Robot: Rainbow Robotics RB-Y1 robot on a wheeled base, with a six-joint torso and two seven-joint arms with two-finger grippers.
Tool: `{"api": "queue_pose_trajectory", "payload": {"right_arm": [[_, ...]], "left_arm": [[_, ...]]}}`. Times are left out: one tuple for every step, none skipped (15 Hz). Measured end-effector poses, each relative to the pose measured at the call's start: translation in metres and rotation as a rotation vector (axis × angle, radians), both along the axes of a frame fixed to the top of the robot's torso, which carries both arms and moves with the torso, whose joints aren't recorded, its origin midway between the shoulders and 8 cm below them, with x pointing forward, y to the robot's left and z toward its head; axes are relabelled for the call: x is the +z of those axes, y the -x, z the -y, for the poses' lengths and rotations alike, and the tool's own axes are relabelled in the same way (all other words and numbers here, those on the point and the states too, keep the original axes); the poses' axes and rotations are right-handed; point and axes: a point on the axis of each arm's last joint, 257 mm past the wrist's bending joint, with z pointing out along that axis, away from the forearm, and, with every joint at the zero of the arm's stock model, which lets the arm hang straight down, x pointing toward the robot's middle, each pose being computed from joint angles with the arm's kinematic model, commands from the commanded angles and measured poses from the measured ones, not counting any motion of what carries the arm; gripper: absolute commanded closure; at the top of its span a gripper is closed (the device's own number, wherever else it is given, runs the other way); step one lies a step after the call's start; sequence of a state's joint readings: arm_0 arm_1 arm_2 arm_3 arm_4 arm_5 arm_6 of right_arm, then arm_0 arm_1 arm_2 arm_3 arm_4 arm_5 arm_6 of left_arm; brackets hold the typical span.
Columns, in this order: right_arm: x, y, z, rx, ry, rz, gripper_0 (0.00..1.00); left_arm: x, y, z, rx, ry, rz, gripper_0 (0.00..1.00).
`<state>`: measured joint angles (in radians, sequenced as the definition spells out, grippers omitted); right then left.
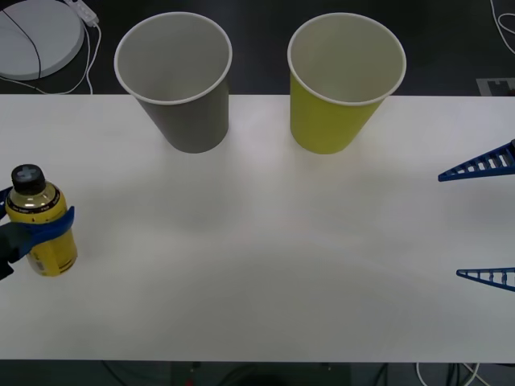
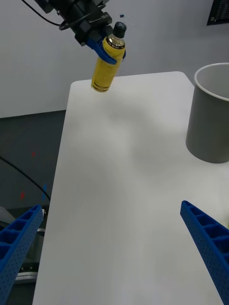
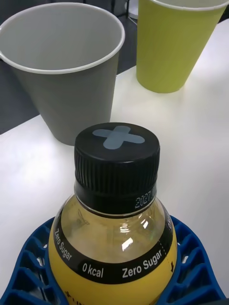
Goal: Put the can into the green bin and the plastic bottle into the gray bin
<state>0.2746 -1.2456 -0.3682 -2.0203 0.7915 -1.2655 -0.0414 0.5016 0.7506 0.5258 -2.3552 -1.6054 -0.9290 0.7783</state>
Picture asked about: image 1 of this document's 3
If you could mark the grey marker plate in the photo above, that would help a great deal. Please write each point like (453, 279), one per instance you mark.
(497, 86)

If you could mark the yellow-green plastic bin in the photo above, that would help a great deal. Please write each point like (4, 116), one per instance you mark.
(326, 124)

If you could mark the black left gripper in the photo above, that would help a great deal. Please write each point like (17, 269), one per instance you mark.
(5, 271)

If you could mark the white power strip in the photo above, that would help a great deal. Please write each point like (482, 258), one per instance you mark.
(86, 10)

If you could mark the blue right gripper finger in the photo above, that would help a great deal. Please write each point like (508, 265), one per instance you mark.
(507, 283)
(495, 171)

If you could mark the round pale grey disc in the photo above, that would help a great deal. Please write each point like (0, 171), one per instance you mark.
(48, 44)

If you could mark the yellow bottle with black cap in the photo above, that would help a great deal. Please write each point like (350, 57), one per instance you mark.
(48, 205)

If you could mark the grey plastic bin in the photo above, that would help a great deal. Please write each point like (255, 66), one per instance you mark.
(193, 124)

